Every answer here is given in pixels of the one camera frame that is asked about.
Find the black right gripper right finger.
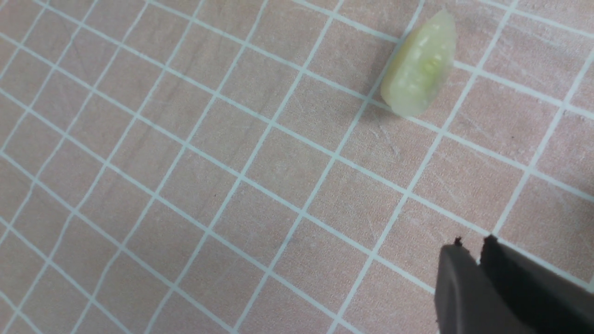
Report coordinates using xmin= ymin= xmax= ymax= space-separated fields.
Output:
xmin=479 ymin=235 xmax=593 ymax=334

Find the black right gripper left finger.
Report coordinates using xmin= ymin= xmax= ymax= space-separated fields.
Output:
xmin=433 ymin=237 xmax=534 ymax=334

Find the pale green dumpling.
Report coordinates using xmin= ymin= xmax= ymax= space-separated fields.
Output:
xmin=380 ymin=9 xmax=458 ymax=117

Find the pink checkered tablecloth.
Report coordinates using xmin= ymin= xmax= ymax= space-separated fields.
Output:
xmin=1 ymin=0 xmax=593 ymax=334

